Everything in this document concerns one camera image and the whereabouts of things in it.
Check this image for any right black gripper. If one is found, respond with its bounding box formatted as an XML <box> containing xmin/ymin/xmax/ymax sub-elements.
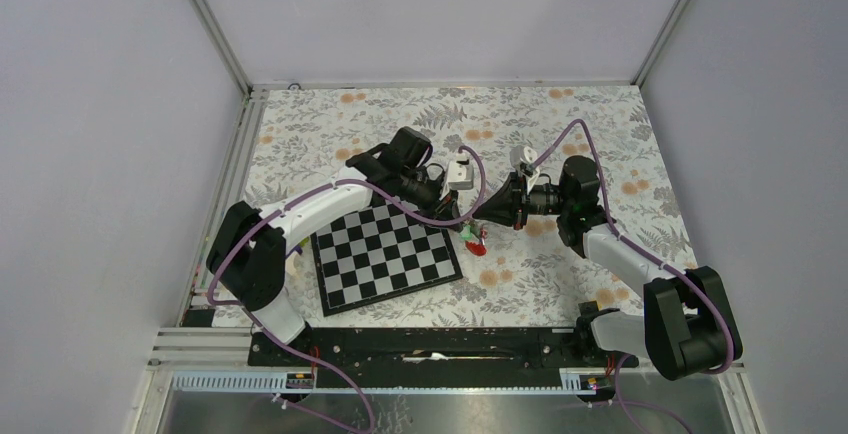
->
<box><xmin>472</xmin><ymin>169</ymin><xmax>573</xmax><ymax>231</ymax></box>

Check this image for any key with green tag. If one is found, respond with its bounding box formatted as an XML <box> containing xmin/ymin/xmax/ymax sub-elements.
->
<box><xmin>459</xmin><ymin>222</ymin><xmax>484</xmax><ymax>243</ymax></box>

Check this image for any keyring chain with red tag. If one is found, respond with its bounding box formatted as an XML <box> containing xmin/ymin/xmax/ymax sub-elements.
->
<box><xmin>464</xmin><ymin>226</ymin><xmax>489</xmax><ymax>258</ymax></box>

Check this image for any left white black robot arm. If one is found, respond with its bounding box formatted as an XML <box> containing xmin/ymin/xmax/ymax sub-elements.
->
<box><xmin>205</xmin><ymin>127</ymin><xmax>476</xmax><ymax>365</ymax></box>

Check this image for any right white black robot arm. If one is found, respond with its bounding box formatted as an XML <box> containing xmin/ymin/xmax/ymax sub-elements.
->
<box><xmin>474</xmin><ymin>156</ymin><xmax>743</xmax><ymax>380</ymax></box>

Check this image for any floral patterned table mat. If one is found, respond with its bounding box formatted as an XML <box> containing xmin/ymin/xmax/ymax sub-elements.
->
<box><xmin>243</xmin><ymin>86</ymin><xmax>697</xmax><ymax>327</ymax></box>

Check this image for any black white chessboard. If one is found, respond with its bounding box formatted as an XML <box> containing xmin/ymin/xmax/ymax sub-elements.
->
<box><xmin>310</xmin><ymin>198</ymin><xmax>463</xmax><ymax>316</ymax></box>

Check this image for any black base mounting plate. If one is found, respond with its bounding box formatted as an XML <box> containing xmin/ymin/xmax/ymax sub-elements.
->
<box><xmin>247</xmin><ymin>327</ymin><xmax>624</xmax><ymax>389</ymax></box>

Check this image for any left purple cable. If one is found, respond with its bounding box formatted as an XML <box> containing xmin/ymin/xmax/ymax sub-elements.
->
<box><xmin>205</xmin><ymin>144</ymin><xmax>488</xmax><ymax>434</ymax></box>

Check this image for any purple cable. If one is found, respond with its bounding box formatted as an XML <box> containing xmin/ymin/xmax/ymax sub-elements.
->
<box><xmin>205</xmin><ymin>144</ymin><xmax>488</xmax><ymax>434</ymax></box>
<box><xmin>529</xmin><ymin>118</ymin><xmax>738</xmax><ymax>434</ymax></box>

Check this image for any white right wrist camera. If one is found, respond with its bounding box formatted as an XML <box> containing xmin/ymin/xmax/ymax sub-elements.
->
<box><xmin>510</xmin><ymin>145</ymin><xmax>541</xmax><ymax>191</ymax></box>

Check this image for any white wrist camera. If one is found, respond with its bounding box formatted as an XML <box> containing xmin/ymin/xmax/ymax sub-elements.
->
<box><xmin>510</xmin><ymin>145</ymin><xmax>541</xmax><ymax>191</ymax></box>
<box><xmin>443</xmin><ymin>155</ymin><xmax>475</xmax><ymax>192</ymax></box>

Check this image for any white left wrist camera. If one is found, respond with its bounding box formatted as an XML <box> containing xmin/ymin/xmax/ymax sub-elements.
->
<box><xmin>443</xmin><ymin>155</ymin><xmax>475</xmax><ymax>192</ymax></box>

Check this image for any grey slotted cable duct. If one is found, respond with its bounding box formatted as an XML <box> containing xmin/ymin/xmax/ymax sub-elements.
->
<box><xmin>171</xmin><ymin>369</ymin><xmax>596</xmax><ymax>396</ymax></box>

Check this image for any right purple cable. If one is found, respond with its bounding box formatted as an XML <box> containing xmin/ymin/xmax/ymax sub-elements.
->
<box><xmin>529</xmin><ymin>118</ymin><xmax>738</xmax><ymax>434</ymax></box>

